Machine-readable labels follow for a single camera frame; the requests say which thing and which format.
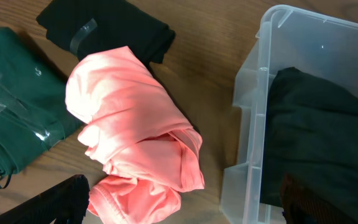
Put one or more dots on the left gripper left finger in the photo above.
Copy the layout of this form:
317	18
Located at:
65	203

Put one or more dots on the green folded cloth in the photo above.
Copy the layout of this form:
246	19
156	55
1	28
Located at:
33	113

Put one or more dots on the black folded cloth left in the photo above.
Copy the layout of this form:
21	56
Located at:
84	27

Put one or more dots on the large black garment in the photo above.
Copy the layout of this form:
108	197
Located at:
312	134

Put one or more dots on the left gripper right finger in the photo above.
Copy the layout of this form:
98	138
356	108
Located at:
302	206

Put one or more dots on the pink crumpled cloth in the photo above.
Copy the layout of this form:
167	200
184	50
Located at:
148	148

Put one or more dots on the clear plastic storage bin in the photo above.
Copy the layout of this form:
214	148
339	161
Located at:
324	46

